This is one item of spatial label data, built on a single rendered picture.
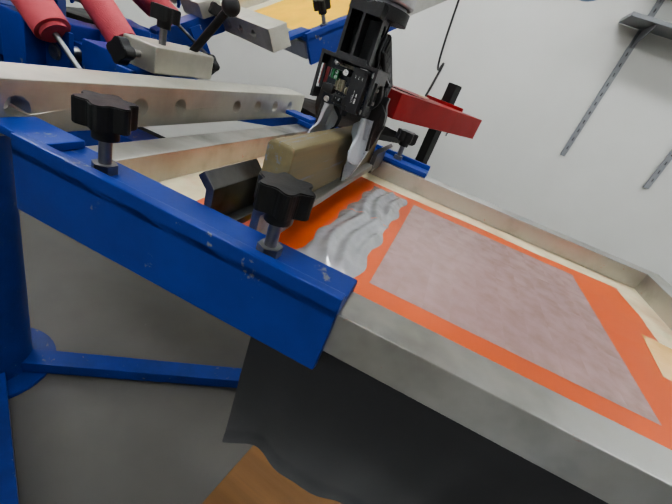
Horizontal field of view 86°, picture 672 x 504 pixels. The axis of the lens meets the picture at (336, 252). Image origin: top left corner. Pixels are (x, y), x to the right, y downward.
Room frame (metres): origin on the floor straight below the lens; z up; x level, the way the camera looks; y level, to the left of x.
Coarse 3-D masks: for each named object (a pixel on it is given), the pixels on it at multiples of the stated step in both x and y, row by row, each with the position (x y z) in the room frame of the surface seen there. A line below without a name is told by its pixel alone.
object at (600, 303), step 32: (352, 192) 0.60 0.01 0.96; (416, 224) 0.56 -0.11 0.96; (448, 224) 0.63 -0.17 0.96; (480, 256) 0.53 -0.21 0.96; (512, 256) 0.59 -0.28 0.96; (544, 288) 0.50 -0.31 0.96; (576, 288) 0.55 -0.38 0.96; (608, 288) 0.61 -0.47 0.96; (608, 320) 0.47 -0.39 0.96; (640, 320) 0.52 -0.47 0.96
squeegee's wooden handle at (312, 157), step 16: (336, 128) 0.51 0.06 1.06; (272, 144) 0.34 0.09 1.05; (288, 144) 0.34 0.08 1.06; (304, 144) 0.36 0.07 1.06; (320, 144) 0.40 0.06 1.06; (336, 144) 0.45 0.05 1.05; (272, 160) 0.34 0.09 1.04; (288, 160) 0.33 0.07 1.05; (304, 160) 0.36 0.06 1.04; (320, 160) 0.41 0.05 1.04; (336, 160) 0.48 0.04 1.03; (368, 160) 0.69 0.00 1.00; (304, 176) 0.38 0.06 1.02; (320, 176) 0.43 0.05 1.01; (336, 176) 0.50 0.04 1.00
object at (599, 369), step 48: (288, 240) 0.35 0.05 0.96; (384, 240) 0.45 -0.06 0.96; (384, 288) 0.33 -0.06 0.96; (432, 288) 0.37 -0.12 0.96; (480, 288) 0.42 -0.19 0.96; (480, 336) 0.31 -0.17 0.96; (528, 336) 0.34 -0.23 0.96; (576, 336) 0.39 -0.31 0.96; (576, 384) 0.29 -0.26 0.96; (624, 384) 0.32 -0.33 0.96
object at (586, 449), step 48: (144, 144) 0.38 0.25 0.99; (192, 144) 0.44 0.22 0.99; (240, 144) 0.53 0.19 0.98; (432, 192) 0.74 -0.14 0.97; (528, 240) 0.71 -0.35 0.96; (576, 240) 0.72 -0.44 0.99; (336, 336) 0.21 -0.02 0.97; (384, 336) 0.21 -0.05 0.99; (432, 336) 0.23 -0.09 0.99; (432, 384) 0.20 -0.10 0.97; (480, 384) 0.19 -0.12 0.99; (528, 384) 0.21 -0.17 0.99; (480, 432) 0.19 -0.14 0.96; (528, 432) 0.18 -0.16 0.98; (576, 432) 0.18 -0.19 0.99; (624, 432) 0.20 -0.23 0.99; (576, 480) 0.18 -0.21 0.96; (624, 480) 0.17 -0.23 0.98
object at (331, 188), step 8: (360, 168) 0.62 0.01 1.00; (368, 168) 0.64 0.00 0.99; (352, 176) 0.55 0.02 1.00; (360, 176) 0.60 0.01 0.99; (328, 184) 0.47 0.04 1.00; (336, 184) 0.48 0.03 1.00; (344, 184) 0.51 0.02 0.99; (320, 192) 0.43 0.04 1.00; (328, 192) 0.44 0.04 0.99; (320, 200) 0.42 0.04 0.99
